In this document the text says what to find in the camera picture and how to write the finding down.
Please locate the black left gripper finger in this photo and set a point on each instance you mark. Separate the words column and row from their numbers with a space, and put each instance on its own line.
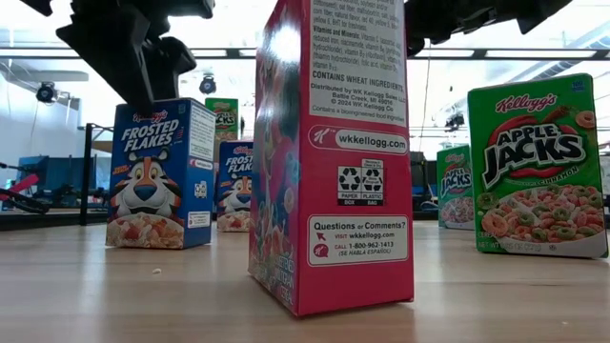
column 171, row 62
column 114, row 52

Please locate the green Apple Jacks cereal box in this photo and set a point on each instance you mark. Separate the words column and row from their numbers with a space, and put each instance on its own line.
column 455, row 190
column 224, row 119
column 534, row 190

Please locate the blue Frosted Flakes cereal box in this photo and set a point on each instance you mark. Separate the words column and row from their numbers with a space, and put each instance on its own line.
column 148, row 190
column 236, row 190

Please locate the red Froot Loops cereal box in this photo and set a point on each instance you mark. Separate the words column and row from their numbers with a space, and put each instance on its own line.
column 352, row 190

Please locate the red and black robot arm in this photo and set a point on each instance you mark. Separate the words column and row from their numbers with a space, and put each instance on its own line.
column 21, row 185

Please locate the black metal wooden shelf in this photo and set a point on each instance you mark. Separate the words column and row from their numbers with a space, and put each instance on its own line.
column 87, row 181

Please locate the black overhead light beam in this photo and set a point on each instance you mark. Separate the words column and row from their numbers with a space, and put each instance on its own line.
column 479, row 53

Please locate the blue partition panel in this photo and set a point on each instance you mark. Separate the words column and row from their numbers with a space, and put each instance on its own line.
column 57, row 174

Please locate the black cabinet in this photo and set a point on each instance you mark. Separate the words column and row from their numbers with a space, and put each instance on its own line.
column 421, row 181

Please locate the black ceiling camera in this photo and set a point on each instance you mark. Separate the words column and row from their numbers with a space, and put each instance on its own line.
column 455, row 121
column 46, row 92
column 208, row 85

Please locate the black aluminium base frame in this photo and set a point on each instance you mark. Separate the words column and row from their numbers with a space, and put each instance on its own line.
column 424, row 215
column 47, row 220

